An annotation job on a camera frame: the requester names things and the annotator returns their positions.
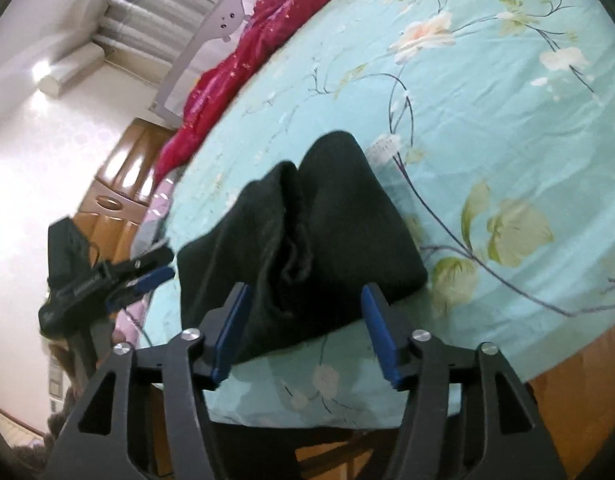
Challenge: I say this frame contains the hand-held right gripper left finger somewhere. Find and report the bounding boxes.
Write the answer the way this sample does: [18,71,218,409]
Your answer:
[42,284,253,480]

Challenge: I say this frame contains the black pants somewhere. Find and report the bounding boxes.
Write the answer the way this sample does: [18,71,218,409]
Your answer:
[176,130,429,366]

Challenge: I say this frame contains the white air conditioner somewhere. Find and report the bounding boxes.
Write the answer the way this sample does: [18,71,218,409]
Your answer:
[38,42,106,97]

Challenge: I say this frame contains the purple grey patterned pillow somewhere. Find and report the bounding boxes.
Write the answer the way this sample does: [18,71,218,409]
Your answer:
[105,170,178,356]

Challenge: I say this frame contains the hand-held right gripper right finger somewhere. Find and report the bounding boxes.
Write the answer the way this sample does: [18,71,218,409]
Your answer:
[361,282,568,480]

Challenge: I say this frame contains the turquoise floral bedsheet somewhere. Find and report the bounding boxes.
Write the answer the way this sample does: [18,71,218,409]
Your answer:
[138,0,615,428]

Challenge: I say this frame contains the wooden headboard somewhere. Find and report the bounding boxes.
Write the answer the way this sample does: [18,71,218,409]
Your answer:
[70,117,176,281]

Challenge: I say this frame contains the grey bed rail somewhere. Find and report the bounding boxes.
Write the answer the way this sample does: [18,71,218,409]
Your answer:
[148,0,298,126]

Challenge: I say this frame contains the light curtain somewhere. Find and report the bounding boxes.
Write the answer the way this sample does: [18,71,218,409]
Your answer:
[90,0,238,68]

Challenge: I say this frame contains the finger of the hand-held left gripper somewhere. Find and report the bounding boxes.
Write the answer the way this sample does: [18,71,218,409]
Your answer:
[110,246,174,281]
[108,266,176,313]

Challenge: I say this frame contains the red patterned blanket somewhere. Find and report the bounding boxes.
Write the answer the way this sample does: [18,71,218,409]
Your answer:
[155,0,338,186]

